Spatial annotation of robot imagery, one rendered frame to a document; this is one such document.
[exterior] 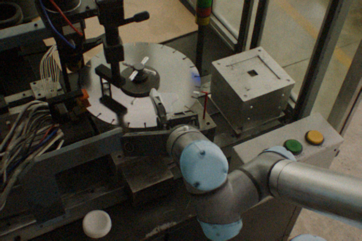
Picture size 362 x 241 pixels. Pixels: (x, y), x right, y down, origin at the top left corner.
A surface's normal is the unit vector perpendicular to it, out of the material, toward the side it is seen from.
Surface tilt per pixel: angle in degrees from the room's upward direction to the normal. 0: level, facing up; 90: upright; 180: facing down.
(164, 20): 0
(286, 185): 71
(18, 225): 0
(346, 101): 90
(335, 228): 0
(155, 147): 63
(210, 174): 56
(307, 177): 43
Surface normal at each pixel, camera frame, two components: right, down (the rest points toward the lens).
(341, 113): -0.88, 0.33
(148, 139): -0.29, 0.32
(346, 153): 0.04, -0.66
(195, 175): 0.27, 0.24
